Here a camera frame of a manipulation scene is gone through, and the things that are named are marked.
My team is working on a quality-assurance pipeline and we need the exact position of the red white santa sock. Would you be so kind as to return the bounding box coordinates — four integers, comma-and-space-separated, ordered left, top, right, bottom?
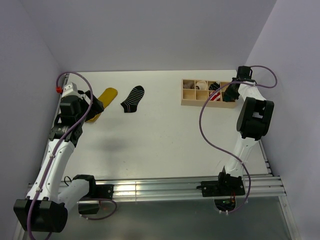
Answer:
209, 91, 221, 102

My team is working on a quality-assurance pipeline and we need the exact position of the wooden compartment box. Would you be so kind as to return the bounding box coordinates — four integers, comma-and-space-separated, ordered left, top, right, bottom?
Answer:
180, 79, 237, 109

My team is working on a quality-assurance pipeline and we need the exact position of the black white striped ankle sock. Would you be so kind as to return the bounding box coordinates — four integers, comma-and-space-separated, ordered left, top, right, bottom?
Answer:
120, 85, 145, 113

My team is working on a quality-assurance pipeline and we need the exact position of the dark green reindeer sock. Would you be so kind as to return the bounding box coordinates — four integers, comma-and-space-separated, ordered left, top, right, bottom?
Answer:
223, 96, 235, 103

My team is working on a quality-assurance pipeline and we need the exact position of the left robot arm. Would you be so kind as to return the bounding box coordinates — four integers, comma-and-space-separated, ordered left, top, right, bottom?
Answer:
13, 90, 104, 233

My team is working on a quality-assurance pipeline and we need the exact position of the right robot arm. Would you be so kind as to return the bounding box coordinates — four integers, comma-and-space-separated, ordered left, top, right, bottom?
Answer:
216, 66, 275, 195

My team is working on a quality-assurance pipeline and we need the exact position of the black rolled sock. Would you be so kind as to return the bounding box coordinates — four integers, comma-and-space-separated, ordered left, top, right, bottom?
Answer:
208, 82, 221, 91

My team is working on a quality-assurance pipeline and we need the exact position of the mustard yellow sock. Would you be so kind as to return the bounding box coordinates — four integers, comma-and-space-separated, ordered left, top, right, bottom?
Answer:
85, 87, 118, 123

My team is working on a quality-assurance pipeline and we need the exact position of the cream rolled sock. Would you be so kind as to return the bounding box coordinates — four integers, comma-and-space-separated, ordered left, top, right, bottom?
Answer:
195, 80, 208, 91

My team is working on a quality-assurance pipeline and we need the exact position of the beige rolled sock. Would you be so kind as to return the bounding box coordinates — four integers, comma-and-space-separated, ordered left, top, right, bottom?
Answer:
182, 80, 195, 89

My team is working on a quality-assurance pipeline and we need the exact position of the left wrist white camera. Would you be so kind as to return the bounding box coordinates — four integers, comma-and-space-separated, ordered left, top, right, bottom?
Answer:
55, 82, 80, 98

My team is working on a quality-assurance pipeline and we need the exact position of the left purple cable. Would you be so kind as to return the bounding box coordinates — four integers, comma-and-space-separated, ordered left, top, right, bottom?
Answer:
26, 71, 118, 240

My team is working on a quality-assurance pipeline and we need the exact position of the purple cable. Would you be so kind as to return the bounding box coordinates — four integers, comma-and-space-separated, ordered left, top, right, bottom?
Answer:
26, 71, 118, 240
199, 65, 278, 213

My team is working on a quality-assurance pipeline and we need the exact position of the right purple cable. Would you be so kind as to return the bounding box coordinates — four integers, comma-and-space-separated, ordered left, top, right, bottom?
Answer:
199, 65, 278, 213

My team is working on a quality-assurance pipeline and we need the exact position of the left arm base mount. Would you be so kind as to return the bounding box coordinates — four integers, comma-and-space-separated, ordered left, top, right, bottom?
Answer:
77, 184, 114, 216

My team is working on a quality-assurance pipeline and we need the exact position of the aluminium front rail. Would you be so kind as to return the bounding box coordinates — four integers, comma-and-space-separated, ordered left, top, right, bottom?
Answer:
23, 174, 286, 205

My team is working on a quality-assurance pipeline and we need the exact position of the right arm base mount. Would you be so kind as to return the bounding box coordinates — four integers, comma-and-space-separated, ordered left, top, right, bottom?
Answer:
196, 180, 246, 213

